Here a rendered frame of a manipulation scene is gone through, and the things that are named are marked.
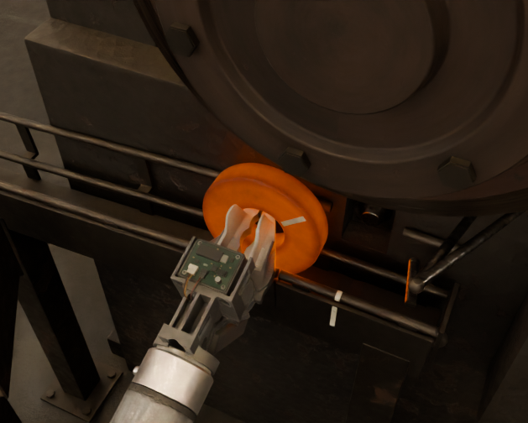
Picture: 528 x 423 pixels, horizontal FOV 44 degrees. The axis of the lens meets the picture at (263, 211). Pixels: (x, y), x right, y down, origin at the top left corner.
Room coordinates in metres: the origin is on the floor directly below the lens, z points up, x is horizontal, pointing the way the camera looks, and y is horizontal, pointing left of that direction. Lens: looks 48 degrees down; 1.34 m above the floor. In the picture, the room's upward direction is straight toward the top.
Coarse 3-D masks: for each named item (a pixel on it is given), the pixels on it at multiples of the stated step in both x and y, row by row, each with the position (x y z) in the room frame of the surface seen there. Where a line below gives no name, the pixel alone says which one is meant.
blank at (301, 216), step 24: (240, 168) 0.54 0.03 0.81; (264, 168) 0.53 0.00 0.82; (216, 192) 0.53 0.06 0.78; (240, 192) 0.52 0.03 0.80; (264, 192) 0.50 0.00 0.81; (288, 192) 0.50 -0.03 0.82; (216, 216) 0.53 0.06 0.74; (288, 216) 0.49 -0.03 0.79; (312, 216) 0.49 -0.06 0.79; (288, 240) 0.49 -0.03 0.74; (312, 240) 0.48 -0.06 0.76; (288, 264) 0.48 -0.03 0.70
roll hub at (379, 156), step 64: (192, 0) 0.40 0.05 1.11; (256, 0) 0.37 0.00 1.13; (320, 0) 0.35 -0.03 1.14; (384, 0) 0.33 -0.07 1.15; (448, 0) 0.34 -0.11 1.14; (512, 0) 0.32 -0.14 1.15; (192, 64) 0.40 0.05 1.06; (256, 64) 0.39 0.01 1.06; (320, 64) 0.35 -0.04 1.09; (384, 64) 0.33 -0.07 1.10; (448, 64) 0.33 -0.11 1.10; (512, 64) 0.32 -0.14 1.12; (256, 128) 0.38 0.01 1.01; (320, 128) 0.37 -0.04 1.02; (384, 128) 0.35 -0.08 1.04; (448, 128) 0.33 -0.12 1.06; (512, 128) 0.30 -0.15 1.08; (384, 192) 0.33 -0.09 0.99; (448, 192) 0.31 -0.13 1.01
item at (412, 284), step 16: (464, 224) 0.40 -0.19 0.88; (496, 224) 0.39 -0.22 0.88; (448, 240) 0.37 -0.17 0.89; (480, 240) 0.37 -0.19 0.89; (432, 256) 0.35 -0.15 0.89; (448, 256) 0.35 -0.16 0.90; (464, 256) 0.35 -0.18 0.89; (416, 272) 0.35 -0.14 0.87; (432, 272) 0.32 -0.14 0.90; (416, 288) 0.31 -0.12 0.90
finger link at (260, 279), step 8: (272, 248) 0.46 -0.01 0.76; (272, 256) 0.46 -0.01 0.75; (264, 264) 0.44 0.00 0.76; (272, 264) 0.45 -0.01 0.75; (256, 272) 0.43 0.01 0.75; (264, 272) 0.43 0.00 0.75; (272, 272) 0.43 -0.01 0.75; (256, 280) 0.42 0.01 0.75; (264, 280) 0.42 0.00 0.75; (272, 280) 0.43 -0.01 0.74; (256, 288) 0.42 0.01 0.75; (264, 288) 0.42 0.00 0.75; (256, 296) 0.41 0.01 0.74
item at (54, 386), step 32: (32, 256) 0.66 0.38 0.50; (32, 288) 0.64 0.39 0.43; (64, 288) 0.69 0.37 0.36; (32, 320) 0.66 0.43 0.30; (64, 320) 0.67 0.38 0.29; (64, 352) 0.64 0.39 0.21; (384, 352) 0.39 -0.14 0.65; (64, 384) 0.66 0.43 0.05; (96, 384) 0.68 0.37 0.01; (384, 384) 0.39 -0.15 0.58; (352, 416) 0.40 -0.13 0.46; (384, 416) 0.38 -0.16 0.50
